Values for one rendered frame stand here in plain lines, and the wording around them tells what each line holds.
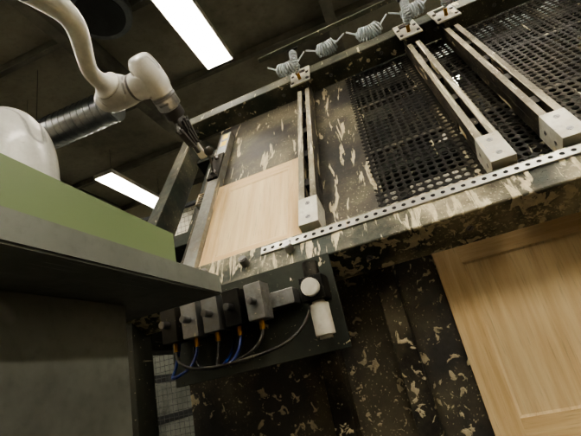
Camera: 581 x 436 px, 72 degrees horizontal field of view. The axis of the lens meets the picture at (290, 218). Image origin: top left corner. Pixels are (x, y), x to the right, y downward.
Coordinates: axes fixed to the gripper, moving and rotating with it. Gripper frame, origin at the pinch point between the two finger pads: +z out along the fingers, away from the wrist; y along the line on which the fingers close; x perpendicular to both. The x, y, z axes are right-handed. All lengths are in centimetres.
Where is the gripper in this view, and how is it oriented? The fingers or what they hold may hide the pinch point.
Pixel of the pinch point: (200, 150)
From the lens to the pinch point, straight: 170.6
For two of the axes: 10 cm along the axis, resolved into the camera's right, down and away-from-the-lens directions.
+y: -0.1, 6.3, -7.8
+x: 9.1, -3.1, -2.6
